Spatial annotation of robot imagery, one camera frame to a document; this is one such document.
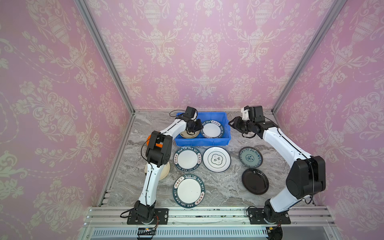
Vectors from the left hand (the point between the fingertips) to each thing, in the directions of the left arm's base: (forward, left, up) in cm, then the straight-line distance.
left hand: (203, 127), depth 103 cm
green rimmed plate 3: (-40, +8, -6) cm, 42 cm away
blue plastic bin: (-7, +1, -6) cm, 9 cm away
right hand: (-8, -16, +14) cm, 22 cm away
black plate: (-35, -29, -4) cm, 46 cm away
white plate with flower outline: (-21, -9, -6) cm, 23 cm away
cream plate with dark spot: (-30, +23, -7) cm, 39 cm away
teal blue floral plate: (-19, -30, -5) cm, 36 cm away
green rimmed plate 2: (-21, +10, -7) cm, 24 cm away
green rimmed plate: (+3, -7, -6) cm, 10 cm away
